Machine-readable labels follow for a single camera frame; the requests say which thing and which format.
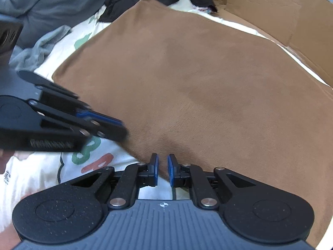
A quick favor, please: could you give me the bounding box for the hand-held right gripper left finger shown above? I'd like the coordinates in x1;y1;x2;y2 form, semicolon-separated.
70;153;160;209

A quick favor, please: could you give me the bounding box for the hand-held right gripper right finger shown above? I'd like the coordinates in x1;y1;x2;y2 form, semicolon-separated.
166;153;257;210

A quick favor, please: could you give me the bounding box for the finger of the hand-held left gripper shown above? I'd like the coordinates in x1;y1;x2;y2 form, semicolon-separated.
28;98;128;141
17;70;90;111

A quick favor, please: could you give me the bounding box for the brown printed t-shirt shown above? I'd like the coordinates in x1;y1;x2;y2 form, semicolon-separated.
52;0;333;248

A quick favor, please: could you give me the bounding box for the cream bear-print blanket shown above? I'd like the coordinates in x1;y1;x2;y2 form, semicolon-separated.
0;0;333;214

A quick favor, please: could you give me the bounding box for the dark grey pillow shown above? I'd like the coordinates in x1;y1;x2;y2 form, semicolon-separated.
0;0;123;50

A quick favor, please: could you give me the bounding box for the folded cardboard sheet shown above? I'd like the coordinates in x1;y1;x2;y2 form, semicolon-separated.
198;0;333;86

